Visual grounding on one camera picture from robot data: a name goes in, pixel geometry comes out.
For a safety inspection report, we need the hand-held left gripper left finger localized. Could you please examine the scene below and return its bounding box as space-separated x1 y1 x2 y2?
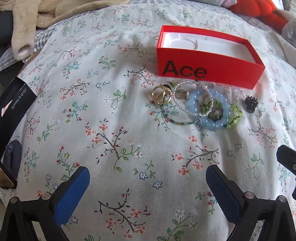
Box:
0 166 90 241

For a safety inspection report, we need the orange plush toy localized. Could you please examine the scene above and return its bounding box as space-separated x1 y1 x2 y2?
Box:
229 0 288 32

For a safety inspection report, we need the brown wooden object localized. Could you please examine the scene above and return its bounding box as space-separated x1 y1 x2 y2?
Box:
0 160 18 189

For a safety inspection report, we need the floral bed sheet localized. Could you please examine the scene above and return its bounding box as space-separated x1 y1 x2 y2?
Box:
0 0 296 241

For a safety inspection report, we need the thin green seed bead bracelet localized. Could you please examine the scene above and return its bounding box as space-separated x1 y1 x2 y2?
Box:
162 102 208 126

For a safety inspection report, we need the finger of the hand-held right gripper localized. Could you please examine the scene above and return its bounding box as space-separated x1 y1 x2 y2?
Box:
277 145 296 200

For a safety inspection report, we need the beige quilted blanket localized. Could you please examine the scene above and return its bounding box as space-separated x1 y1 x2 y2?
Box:
0 0 131 59

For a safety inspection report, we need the dark blue round object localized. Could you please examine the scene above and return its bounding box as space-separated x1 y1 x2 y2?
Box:
2 140 22 179

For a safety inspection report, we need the clear beaded bracelet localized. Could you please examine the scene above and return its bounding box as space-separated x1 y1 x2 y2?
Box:
173 81 213 115

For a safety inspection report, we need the dark round ring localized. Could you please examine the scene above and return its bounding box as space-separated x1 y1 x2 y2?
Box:
211 108 224 122

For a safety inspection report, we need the grey cloth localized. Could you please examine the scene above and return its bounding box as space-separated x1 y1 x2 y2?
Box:
275 9 296 43

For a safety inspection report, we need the blue checked cloth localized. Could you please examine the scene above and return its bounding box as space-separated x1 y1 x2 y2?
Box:
0 22 59 71

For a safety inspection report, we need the green beaded bracelet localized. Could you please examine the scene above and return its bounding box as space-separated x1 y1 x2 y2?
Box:
201 98 244 131

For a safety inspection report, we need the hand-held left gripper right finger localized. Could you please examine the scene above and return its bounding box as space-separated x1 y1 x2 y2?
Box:
206 164 296 241

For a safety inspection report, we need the black flower ring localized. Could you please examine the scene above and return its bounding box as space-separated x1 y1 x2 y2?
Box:
245 95 258 113

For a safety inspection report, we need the black phone box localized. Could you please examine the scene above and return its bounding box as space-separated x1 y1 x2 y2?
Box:
0 76 37 159

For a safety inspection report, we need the red cardboard box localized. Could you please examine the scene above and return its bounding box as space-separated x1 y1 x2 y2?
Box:
156 25 265 90

